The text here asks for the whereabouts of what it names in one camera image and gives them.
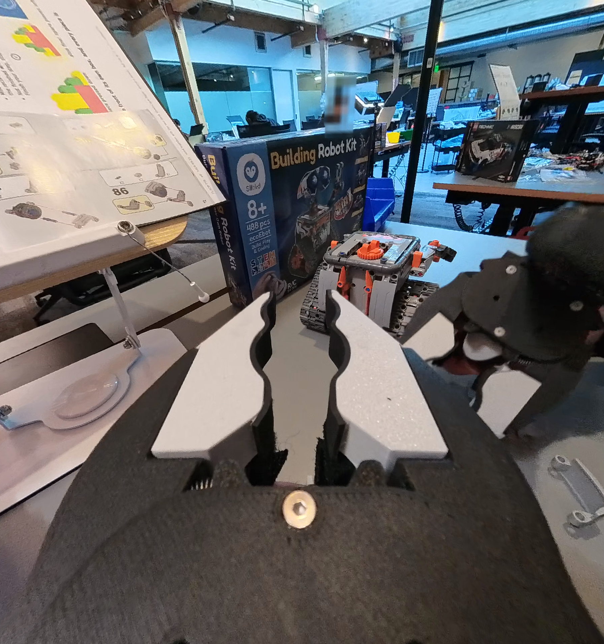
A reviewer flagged open instruction booklet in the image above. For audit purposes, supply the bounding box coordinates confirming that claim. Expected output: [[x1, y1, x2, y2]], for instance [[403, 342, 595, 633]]
[[0, 0, 226, 299]]

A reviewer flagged wooden desk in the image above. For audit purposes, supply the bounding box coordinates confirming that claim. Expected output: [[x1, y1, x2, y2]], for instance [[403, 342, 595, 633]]
[[432, 159, 604, 239]]

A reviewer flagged black printed box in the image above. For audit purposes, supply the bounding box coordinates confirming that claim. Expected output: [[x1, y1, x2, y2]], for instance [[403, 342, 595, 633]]
[[454, 118, 543, 183]]

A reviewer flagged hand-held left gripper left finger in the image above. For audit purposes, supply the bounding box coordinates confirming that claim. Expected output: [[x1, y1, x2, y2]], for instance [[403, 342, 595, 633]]
[[151, 292, 279, 472]]

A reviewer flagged blue robot kit box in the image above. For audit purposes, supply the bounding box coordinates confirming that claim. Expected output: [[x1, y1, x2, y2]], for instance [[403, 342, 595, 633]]
[[196, 125, 376, 309]]

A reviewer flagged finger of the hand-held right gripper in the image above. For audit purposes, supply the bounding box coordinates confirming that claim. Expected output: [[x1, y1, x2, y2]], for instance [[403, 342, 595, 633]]
[[470, 361, 499, 415], [511, 359, 586, 440]]

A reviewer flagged blue plastic bin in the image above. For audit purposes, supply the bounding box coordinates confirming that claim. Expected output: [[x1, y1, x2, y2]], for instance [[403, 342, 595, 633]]
[[364, 176, 397, 233]]

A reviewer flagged grey curved toy part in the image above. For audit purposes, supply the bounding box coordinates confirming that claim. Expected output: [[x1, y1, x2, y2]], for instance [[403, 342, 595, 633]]
[[548, 454, 604, 530]]

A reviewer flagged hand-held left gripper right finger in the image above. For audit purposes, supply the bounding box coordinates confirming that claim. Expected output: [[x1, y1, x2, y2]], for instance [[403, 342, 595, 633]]
[[324, 291, 449, 474]]

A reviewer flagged grey orange tracked toy robot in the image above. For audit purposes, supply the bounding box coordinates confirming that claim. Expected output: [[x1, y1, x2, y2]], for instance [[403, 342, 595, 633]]
[[299, 231, 459, 339]]

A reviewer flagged white book stand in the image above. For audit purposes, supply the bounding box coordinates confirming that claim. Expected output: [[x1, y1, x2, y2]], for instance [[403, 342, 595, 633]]
[[0, 217, 214, 526]]

